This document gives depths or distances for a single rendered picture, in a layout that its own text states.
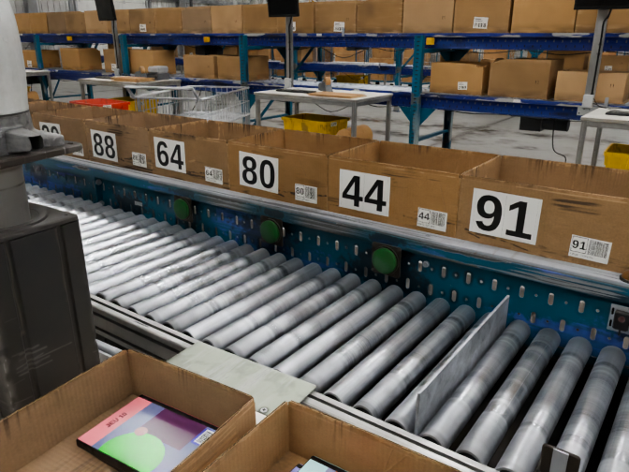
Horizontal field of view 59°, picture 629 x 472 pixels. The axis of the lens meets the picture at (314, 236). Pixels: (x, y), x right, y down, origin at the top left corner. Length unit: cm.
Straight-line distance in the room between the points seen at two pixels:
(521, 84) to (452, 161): 410
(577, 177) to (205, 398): 111
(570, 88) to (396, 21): 203
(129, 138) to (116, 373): 130
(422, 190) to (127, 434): 90
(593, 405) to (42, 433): 92
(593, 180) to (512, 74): 425
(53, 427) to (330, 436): 44
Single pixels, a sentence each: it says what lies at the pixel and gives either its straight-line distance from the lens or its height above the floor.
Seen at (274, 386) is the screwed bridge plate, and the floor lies 75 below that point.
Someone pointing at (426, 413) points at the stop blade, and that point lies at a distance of 104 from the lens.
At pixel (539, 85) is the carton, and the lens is 574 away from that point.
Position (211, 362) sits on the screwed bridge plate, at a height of 75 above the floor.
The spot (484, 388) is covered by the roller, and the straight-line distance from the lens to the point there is 114.
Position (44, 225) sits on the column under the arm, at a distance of 101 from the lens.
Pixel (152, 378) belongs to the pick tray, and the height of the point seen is 81.
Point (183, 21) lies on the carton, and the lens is 871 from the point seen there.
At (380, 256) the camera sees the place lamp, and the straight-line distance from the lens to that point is 147.
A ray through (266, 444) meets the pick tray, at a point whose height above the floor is 81.
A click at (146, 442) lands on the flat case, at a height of 78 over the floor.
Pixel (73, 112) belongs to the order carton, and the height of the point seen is 103.
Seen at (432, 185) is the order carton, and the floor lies 101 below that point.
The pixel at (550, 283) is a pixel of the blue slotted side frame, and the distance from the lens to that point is 134.
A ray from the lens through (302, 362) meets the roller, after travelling 116.
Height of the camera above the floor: 137
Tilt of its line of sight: 20 degrees down
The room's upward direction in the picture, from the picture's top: straight up
